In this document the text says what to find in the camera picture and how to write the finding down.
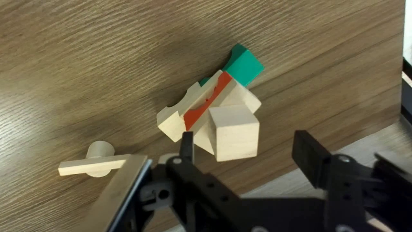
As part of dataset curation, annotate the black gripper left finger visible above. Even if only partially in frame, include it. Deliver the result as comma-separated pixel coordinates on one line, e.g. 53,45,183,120
178,130,196,165

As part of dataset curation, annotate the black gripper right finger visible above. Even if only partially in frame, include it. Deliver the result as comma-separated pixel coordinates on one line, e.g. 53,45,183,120
292,129,335,190

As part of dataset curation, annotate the plain wooden cube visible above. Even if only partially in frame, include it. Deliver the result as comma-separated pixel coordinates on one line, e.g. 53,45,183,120
208,103,262,163

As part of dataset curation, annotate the plain wooden arch block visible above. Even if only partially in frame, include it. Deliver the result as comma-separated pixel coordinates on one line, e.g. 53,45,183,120
156,68,225,144

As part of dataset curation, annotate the red wooden block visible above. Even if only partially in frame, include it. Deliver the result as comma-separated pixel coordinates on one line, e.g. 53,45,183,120
183,71,235,132

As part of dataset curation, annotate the plain wooden triangular block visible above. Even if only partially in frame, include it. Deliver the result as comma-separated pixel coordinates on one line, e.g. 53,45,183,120
192,80,263,156

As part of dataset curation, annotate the plain wooden cylinder block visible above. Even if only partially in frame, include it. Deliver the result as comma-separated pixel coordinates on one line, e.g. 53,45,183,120
84,139,116,179

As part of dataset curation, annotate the flat wooden plank block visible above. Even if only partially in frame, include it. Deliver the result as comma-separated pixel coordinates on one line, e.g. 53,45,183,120
57,153,133,178

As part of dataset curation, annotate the green wooden block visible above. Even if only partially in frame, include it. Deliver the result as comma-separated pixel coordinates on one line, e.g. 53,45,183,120
198,42,266,89

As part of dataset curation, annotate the black metal desk frame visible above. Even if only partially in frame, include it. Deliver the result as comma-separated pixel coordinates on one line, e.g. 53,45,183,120
401,55,412,131

